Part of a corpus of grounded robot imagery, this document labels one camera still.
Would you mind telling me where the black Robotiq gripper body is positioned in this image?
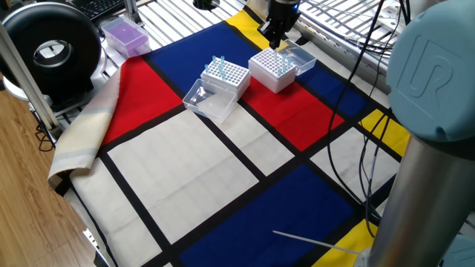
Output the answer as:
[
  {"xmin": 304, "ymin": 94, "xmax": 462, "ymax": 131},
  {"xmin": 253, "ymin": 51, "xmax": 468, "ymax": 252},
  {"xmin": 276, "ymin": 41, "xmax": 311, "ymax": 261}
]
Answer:
[{"xmin": 265, "ymin": 0, "xmax": 302, "ymax": 29}]

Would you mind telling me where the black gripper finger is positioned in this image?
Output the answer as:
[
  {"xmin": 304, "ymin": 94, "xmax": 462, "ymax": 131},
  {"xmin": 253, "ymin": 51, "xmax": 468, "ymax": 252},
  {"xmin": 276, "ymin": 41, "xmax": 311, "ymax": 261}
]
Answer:
[
  {"xmin": 258, "ymin": 21, "xmax": 278, "ymax": 50},
  {"xmin": 273, "ymin": 15, "xmax": 299, "ymax": 50}
]

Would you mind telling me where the white pipette tip box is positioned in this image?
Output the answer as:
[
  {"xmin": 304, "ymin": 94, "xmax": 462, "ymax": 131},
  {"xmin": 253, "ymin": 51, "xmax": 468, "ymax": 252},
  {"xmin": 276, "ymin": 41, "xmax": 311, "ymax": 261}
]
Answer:
[
  {"xmin": 247, "ymin": 39, "xmax": 318, "ymax": 94},
  {"xmin": 182, "ymin": 55, "xmax": 252, "ymax": 125}
]

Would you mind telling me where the purple pipette tip box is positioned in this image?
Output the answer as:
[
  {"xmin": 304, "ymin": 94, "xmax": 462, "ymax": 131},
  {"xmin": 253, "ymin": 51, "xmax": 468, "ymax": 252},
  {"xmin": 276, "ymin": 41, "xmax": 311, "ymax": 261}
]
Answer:
[{"xmin": 100, "ymin": 16, "xmax": 152, "ymax": 59}]

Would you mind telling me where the black round cap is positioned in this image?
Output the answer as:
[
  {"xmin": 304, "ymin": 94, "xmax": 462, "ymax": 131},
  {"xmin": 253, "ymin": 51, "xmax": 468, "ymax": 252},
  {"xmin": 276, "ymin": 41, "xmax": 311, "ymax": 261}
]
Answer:
[{"xmin": 191, "ymin": 0, "xmax": 220, "ymax": 11}]

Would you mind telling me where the Mondrian pattern colour-block tablecloth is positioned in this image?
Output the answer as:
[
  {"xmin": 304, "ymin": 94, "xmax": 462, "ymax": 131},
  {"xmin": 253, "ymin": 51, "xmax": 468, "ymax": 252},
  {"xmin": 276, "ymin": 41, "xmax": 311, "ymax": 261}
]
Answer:
[{"xmin": 47, "ymin": 7, "xmax": 411, "ymax": 267}]

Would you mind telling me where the black computer keyboard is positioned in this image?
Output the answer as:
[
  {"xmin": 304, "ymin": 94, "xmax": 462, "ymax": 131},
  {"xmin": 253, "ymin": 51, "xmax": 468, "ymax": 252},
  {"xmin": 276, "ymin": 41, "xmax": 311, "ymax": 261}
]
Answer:
[{"xmin": 76, "ymin": 0, "xmax": 127, "ymax": 22}]

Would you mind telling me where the grey aluminium table rail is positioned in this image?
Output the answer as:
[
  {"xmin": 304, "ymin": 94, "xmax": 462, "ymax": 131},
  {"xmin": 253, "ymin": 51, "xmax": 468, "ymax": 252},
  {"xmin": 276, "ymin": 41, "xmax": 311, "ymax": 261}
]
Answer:
[{"xmin": 296, "ymin": 14, "xmax": 394, "ymax": 93}]

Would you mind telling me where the black cable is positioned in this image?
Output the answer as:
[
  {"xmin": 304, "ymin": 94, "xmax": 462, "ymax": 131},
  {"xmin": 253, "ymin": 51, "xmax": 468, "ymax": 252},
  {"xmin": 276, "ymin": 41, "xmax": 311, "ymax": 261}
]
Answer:
[
  {"xmin": 326, "ymin": 0, "xmax": 387, "ymax": 223},
  {"xmin": 358, "ymin": 107, "xmax": 393, "ymax": 238}
]

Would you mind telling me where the aluminium frame post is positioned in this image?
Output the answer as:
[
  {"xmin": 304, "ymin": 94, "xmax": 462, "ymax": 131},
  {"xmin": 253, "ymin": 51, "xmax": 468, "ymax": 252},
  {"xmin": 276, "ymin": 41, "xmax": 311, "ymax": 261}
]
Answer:
[
  {"xmin": 123, "ymin": 0, "xmax": 144, "ymax": 27},
  {"xmin": 0, "ymin": 22, "xmax": 61, "ymax": 131}
]

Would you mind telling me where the grey cable silver connector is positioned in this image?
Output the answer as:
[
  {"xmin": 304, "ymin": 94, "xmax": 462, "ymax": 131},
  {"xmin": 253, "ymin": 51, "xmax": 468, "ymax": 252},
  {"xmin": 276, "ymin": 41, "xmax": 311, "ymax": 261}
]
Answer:
[{"xmin": 361, "ymin": 151, "xmax": 381, "ymax": 208}]

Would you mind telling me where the thin white cable tie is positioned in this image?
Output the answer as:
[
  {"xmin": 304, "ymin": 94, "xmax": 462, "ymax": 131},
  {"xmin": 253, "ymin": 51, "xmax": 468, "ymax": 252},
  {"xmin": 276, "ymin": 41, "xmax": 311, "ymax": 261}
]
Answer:
[{"xmin": 272, "ymin": 229, "xmax": 363, "ymax": 257}]

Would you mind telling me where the black round ring-shaped device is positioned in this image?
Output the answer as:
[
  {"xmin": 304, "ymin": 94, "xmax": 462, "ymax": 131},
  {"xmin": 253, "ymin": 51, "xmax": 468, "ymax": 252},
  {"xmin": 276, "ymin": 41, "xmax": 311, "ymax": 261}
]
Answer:
[{"xmin": 0, "ymin": 1, "xmax": 104, "ymax": 111}]

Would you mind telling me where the white table edge bracket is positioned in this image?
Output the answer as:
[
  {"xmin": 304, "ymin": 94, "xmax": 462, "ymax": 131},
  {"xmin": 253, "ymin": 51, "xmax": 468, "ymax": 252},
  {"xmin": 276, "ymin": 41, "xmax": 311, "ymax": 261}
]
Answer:
[{"xmin": 83, "ymin": 228, "xmax": 101, "ymax": 254}]

